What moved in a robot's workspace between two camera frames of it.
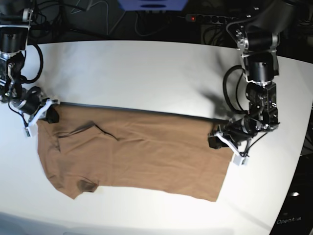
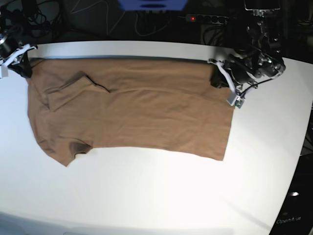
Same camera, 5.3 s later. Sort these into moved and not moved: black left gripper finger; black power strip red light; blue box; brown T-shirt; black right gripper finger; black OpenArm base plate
Moved: brown T-shirt; black right gripper finger; black left gripper finger
Not moved: blue box; black power strip red light; black OpenArm base plate
